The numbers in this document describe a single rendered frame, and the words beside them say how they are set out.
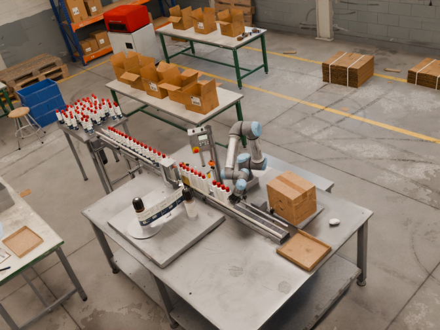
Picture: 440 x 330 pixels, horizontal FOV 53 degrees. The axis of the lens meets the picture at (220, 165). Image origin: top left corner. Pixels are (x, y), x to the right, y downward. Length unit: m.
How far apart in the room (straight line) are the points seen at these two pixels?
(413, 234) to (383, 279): 0.65
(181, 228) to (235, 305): 0.88
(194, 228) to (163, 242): 0.27
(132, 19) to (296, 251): 6.43
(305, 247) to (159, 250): 1.11
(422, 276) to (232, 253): 1.79
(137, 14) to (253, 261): 6.48
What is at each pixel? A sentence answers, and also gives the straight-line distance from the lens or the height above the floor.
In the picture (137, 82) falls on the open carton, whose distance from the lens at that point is 6.41.
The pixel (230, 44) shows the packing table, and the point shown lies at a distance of 7.38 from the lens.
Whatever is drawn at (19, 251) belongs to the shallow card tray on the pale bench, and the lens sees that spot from 4.25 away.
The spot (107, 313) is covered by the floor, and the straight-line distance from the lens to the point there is 4.46.
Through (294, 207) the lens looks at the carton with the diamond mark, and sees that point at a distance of 3.37.
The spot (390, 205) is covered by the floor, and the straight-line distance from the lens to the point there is 4.98.
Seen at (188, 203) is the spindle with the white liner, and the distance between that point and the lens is 3.54.
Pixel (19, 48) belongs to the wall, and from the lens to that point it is 10.83.
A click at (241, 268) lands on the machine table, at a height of 0.83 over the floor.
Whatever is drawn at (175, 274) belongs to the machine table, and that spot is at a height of 0.83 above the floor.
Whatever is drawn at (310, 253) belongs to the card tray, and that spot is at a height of 0.83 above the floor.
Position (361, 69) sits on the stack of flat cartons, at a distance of 7.23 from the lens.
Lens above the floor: 3.26
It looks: 34 degrees down
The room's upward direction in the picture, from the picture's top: 12 degrees counter-clockwise
